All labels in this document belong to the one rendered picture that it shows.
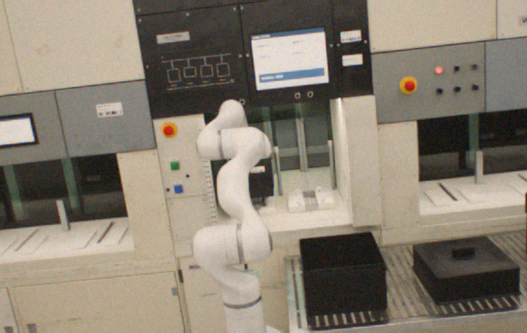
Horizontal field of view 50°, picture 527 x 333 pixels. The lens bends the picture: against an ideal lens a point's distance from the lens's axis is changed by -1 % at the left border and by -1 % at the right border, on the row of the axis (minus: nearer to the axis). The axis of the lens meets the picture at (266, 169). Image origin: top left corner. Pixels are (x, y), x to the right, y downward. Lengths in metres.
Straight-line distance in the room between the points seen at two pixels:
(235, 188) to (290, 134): 1.51
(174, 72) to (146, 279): 0.90
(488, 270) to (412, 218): 0.53
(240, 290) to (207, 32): 1.03
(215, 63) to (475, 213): 1.25
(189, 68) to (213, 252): 0.88
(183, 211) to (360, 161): 0.76
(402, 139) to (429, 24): 0.46
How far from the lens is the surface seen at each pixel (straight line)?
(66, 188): 2.97
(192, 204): 2.38
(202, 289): 2.52
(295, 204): 2.58
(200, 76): 2.24
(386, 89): 2.28
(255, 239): 1.60
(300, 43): 2.22
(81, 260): 2.58
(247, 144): 1.82
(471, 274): 2.01
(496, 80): 2.40
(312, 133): 3.20
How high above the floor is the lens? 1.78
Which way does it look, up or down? 16 degrees down
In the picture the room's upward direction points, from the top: 7 degrees counter-clockwise
